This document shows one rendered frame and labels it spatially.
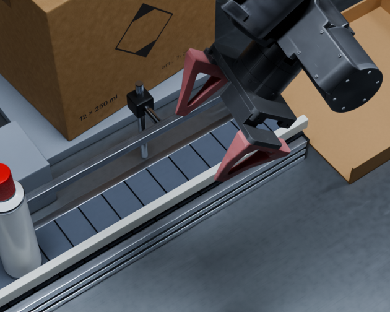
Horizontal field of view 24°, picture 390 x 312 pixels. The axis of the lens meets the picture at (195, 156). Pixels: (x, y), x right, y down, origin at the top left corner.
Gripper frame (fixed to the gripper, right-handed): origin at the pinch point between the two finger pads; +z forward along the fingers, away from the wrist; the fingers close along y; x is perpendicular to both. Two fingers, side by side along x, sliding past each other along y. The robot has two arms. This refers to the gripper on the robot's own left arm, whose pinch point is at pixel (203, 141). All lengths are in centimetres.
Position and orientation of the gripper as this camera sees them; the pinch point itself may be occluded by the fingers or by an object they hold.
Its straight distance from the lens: 96.1
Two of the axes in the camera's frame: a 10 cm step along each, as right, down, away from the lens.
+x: 7.0, 1.1, 7.1
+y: 4.2, 7.3, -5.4
